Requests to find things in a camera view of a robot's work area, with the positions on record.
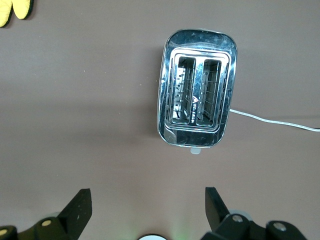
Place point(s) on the brown table cover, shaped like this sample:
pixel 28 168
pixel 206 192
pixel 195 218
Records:
pixel 87 100

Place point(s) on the yellow quilted oven mitt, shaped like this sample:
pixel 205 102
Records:
pixel 4 12

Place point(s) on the yellow quilted mitt with thumb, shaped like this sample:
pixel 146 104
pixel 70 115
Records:
pixel 22 10

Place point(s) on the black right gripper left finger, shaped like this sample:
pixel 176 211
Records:
pixel 75 212

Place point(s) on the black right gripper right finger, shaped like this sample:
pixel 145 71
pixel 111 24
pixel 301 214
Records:
pixel 217 212

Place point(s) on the chrome two-slot toaster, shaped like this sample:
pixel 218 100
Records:
pixel 197 50

